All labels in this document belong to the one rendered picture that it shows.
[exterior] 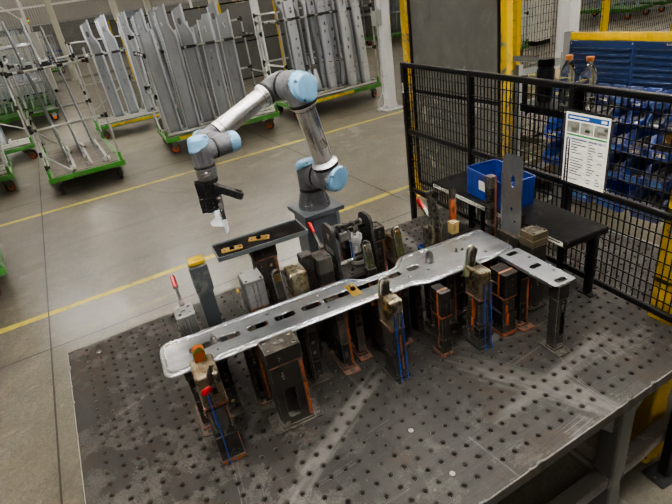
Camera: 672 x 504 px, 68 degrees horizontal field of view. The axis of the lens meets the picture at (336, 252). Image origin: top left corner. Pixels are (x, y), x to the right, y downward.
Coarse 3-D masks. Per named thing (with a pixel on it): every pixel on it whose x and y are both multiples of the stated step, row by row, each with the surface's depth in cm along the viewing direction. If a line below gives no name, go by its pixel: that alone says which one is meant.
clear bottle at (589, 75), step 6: (588, 60) 192; (588, 66) 193; (594, 66) 193; (582, 72) 195; (588, 72) 193; (594, 72) 193; (582, 78) 195; (588, 78) 193; (594, 78) 193; (594, 84) 194; (588, 96) 196; (594, 96) 197; (594, 102) 198; (588, 108) 198
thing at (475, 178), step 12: (468, 168) 238; (480, 168) 243; (492, 168) 245; (468, 180) 241; (480, 180) 231; (528, 180) 217; (468, 192) 244; (480, 192) 234; (528, 192) 220; (528, 204) 223
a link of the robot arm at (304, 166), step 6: (300, 162) 225; (306, 162) 224; (312, 162) 224; (300, 168) 225; (306, 168) 224; (312, 168) 222; (300, 174) 227; (306, 174) 224; (300, 180) 229; (306, 180) 226; (300, 186) 231; (306, 186) 229; (312, 186) 228
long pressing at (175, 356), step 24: (456, 240) 210; (480, 240) 207; (408, 264) 198; (432, 264) 195; (456, 264) 193; (336, 288) 190; (264, 312) 182; (288, 312) 180; (312, 312) 178; (336, 312) 176; (192, 336) 175; (216, 336) 173; (240, 336) 171; (264, 336) 169; (168, 360) 165; (216, 360) 163
